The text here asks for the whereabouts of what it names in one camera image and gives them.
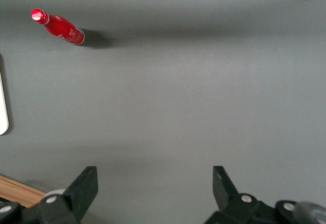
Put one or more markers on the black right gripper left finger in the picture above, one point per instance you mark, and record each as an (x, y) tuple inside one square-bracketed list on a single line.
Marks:
[(81, 191)]

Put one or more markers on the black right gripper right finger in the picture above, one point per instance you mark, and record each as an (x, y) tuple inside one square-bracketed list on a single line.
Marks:
[(224, 191)]

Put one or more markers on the cream plastic tray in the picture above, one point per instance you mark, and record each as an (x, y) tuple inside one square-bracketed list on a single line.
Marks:
[(2, 101)]

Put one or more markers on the wooden drawer cabinet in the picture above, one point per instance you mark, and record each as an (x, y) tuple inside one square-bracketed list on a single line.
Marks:
[(15, 189)]

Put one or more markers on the red soda bottle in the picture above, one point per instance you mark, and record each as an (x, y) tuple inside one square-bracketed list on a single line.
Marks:
[(63, 30)]

